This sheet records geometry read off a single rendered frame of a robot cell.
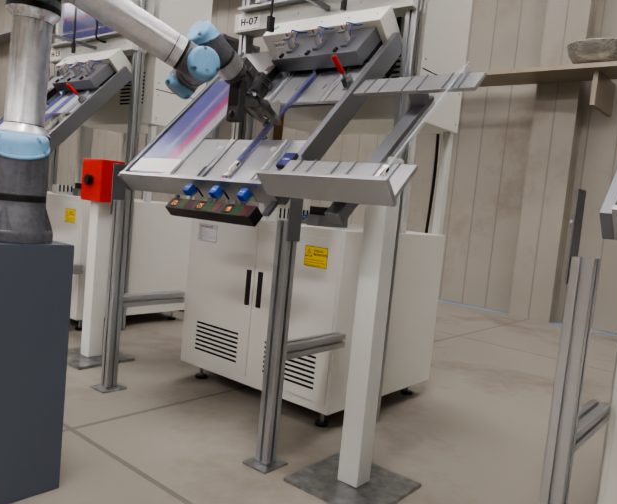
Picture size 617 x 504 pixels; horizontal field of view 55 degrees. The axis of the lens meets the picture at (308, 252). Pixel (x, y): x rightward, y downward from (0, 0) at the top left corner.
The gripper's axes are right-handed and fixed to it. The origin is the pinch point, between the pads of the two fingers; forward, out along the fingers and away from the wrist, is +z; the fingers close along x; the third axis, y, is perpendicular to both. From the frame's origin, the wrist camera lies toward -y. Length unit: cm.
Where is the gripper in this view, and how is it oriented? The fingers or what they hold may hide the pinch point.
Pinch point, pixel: (271, 124)
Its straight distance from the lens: 177.8
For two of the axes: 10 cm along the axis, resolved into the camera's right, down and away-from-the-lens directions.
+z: 5.1, 4.8, 7.2
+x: -7.7, -1.2, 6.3
